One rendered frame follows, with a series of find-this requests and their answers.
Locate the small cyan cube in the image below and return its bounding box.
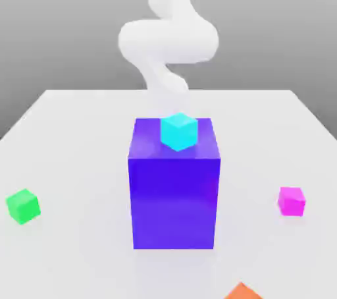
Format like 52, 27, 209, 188
159, 112, 199, 153

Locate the small magenta cube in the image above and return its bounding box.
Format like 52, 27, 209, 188
277, 186, 307, 217

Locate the small green cube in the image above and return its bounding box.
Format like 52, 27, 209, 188
5, 188, 42, 226

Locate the small orange cube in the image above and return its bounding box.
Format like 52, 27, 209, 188
222, 281, 265, 299

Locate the large purple box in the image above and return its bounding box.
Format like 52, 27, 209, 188
127, 117, 222, 250

